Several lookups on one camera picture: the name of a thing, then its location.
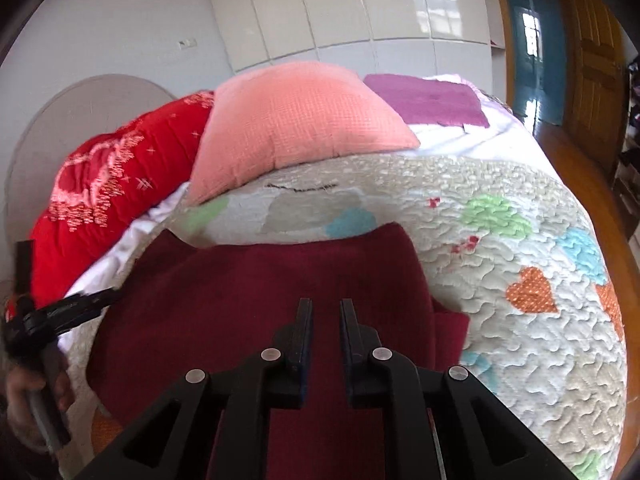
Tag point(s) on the wooden door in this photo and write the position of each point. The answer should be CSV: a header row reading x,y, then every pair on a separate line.
x,y
595,60

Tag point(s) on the heart patterned quilted bedspread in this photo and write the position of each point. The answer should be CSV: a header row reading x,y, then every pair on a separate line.
x,y
500,260

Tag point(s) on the red floral pillow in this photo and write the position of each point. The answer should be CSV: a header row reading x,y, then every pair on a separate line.
x,y
100,170

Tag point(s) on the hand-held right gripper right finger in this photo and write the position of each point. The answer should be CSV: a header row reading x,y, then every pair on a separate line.
x,y
350,340

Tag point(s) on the white fleece blanket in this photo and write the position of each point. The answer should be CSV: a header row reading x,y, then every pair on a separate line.
x,y
145,230

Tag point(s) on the teal door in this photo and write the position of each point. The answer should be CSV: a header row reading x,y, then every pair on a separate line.
x,y
545,85

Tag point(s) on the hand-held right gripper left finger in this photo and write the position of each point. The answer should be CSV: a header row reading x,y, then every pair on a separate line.
x,y
302,340

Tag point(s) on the wooden door frame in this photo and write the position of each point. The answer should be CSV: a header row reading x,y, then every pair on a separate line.
x,y
507,50

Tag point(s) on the dark red sweater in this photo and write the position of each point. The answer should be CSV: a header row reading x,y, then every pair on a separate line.
x,y
250,280

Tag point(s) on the glossy white wardrobe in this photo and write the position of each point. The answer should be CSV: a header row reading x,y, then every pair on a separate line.
x,y
350,5

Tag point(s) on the pink pillow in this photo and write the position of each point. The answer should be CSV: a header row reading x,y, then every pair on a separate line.
x,y
300,120

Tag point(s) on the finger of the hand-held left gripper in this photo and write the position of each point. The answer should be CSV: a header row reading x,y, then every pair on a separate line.
x,y
82,306

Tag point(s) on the round white headboard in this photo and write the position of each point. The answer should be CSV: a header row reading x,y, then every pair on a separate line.
x,y
60,120

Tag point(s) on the person's left hand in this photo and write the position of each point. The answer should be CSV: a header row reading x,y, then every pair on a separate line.
x,y
62,385

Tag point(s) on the dark cluttered shelf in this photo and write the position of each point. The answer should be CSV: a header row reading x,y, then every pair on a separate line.
x,y
630,170

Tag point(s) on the purple cloth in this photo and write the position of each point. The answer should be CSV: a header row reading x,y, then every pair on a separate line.
x,y
430,100

